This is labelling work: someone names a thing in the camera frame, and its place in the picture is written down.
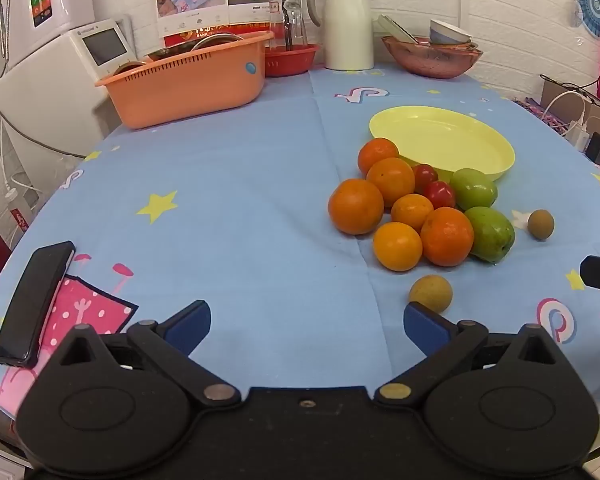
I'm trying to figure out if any brown longan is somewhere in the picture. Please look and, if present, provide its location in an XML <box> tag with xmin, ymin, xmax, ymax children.
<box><xmin>409</xmin><ymin>275</ymin><xmax>453</xmax><ymax>314</ymax></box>
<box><xmin>527</xmin><ymin>210</ymin><xmax>555</xmax><ymax>242</ymax></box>

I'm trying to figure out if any white appliance with screen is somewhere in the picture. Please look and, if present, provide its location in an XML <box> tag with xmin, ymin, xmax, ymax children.
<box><xmin>0</xmin><ymin>17</ymin><xmax>136</xmax><ymax>158</ymax></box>

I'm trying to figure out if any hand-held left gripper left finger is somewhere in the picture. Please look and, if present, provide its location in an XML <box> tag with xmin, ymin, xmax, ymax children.
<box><xmin>55</xmin><ymin>300</ymin><xmax>242</xmax><ymax>407</ymax></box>

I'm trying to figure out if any white charger cable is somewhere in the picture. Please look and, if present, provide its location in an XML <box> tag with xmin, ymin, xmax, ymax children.
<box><xmin>545</xmin><ymin>91</ymin><xmax>600</xmax><ymax>133</ymax></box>

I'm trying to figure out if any blue printed tablecloth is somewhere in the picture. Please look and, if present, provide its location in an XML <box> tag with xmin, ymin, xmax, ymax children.
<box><xmin>0</xmin><ymin>65</ymin><xmax>600</xmax><ymax>461</ymax></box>

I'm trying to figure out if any white charger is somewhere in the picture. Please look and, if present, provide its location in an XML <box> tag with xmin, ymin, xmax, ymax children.
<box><xmin>565</xmin><ymin>120</ymin><xmax>588</xmax><ymax>151</ymax></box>

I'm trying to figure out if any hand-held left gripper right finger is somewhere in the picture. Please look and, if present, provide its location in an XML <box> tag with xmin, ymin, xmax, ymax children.
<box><xmin>375</xmin><ymin>301</ymin><xmax>563</xmax><ymax>408</ymax></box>

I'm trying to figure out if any orange plastic basket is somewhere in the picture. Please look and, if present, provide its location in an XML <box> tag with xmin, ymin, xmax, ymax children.
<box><xmin>95</xmin><ymin>30</ymin><xmax>276</xmax><ymax>130</ymax></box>

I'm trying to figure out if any white tilted dish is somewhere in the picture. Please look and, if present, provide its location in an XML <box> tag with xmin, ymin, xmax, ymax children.
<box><xmin>377</xmin><ymin>14</ymin><xmax>418</xmax><ymax>43</ymax></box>

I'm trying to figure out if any yellow plastic plate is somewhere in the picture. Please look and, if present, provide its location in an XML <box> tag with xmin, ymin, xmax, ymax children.
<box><xmin>369</xmin><ymin>105</ymin><xmax>516</xmax><ymax>182</ymax></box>

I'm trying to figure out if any black smartphone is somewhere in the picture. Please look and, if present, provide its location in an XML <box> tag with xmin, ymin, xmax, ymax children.
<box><xmin>0</xmin><ymin>241</ymin><xmax>77</xmax><ymax>368</ymax></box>

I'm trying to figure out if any large orange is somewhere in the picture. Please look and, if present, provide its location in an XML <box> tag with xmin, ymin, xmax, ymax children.
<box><xmin>328</xmin><ymin>178</ymin><xmax>385</xmax><ymax>235</ymax></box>

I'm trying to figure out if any steel pot lid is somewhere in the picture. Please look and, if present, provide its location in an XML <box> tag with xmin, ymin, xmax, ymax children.
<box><xmin>190</xmin><ymin>31</ymin><xmax>243</xmax><ymax>51</ymax></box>

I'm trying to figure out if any green mango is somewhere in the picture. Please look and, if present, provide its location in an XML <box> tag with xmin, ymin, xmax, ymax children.
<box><xmin>449</xmin><ymin>168</ymin><xmax>498</xmax><ymax>212</ymax></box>
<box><xmin>464</xmin><ymin>206</ymin><xmax>516</xmax><ymax>264</ymax></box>

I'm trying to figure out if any glass pitcher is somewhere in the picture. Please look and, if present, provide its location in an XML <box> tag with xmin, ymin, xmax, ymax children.
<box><xmin>267</xmin><ymin>0</ymin><xmax>308</xmax><ymax>53</ymax></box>

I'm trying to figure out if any white thermos jug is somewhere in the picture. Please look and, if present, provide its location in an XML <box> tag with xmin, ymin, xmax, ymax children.
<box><xmin>306</xmin><ymin>0</ymin><xmax>376</xmax><ymax>72</ymax></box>

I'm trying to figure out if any patterned purple cloth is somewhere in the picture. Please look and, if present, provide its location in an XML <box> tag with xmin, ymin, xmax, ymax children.
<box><xmin>512</xmin><ymin>97</ymin><xmax>568</xmax><ymax>136</ymax></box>

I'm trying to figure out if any white plastic bottle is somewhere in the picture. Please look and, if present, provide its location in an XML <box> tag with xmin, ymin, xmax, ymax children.
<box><xmin>2</xmin><ymin>187</ymin><xmax>31</xmax><ymax>233</ymax></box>

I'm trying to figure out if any white and blue bowl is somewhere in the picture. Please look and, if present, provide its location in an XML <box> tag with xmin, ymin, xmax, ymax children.
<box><xmin>428</xmin><ymin>20</ymin><xmax>473</xmax><ymax>46</ymax></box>

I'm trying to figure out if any cardboard box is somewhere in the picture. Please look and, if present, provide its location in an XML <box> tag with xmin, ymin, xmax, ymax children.
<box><xmin>539</xmin><ymin>76</ymin><xmax>600</xmax><ymax>136</ymax></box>

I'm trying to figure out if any red plastic basket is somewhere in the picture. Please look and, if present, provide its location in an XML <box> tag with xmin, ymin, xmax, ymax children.
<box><xmin>264</xmin><ymin>43</ymin><xmax>322</xmax><ymax>78</ymax></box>

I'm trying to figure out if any steel pan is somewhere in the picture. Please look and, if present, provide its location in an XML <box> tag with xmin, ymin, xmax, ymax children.
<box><xmin>147</xmin><ymin>46</ymin><xmax>196</xmax><ymax>62</ymax></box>

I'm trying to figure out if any small yellowish orange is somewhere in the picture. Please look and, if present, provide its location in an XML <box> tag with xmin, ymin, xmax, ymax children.
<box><xmin>391</xmin><ymin>193</ymin><xmax>435</xmax><ymax>233</ymax></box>

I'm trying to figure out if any red tomato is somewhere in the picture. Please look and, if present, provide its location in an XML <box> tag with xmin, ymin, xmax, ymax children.
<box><xmin>412</xmin><ymin>163</ymin><xmax>439</xmax><ymax>195</ymax></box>
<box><xmin>424</xmin><ymin>180</ymin><xmax>457</xmax><ymax>210</ymax></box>

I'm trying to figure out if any grey hose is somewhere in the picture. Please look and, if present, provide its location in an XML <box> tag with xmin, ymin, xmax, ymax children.
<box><xmin>0</xmin><ymin>0</ymin><xmax>11</xmax><ymax>68</ymax></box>

